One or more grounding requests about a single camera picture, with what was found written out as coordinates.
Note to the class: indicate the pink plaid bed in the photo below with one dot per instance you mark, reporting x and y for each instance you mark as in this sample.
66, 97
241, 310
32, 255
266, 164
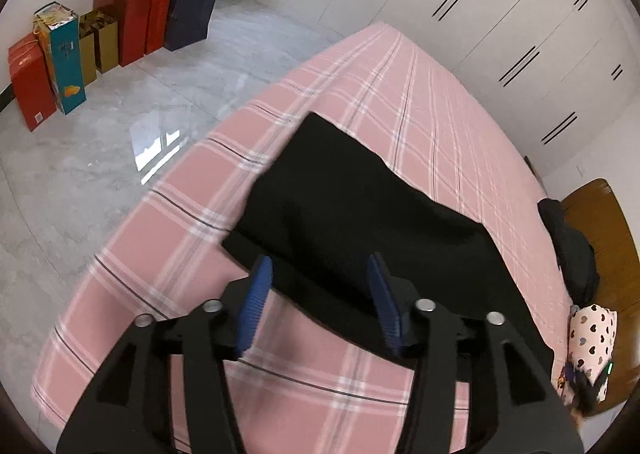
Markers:
400, 84

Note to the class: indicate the navy gift bag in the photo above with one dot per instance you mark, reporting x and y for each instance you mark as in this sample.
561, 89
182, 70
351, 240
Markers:
192, 9

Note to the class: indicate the black pants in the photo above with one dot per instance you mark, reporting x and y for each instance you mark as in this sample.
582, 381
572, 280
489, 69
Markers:
350, 204

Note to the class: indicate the white wardrobe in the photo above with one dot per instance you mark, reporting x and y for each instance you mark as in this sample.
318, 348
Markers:
500, 9

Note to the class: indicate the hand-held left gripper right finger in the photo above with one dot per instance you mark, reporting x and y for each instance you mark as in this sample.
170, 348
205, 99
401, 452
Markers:
385, 299

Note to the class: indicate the wooden headboard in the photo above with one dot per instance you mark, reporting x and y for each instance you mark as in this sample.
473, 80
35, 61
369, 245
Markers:
615, 234

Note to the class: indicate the dark clothing pile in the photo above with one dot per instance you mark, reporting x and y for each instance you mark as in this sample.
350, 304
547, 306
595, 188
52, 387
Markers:
575, 259

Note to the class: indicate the teal gift box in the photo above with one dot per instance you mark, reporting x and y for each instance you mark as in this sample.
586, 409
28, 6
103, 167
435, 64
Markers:
65, 64

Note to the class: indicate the red gift bag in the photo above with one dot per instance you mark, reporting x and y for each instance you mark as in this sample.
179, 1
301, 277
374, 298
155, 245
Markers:
130, 19
157, 19

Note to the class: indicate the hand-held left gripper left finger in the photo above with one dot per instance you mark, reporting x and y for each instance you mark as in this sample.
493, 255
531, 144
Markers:
254, 299

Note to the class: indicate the red gift box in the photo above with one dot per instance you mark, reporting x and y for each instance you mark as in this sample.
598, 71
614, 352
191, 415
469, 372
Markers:
30, 84

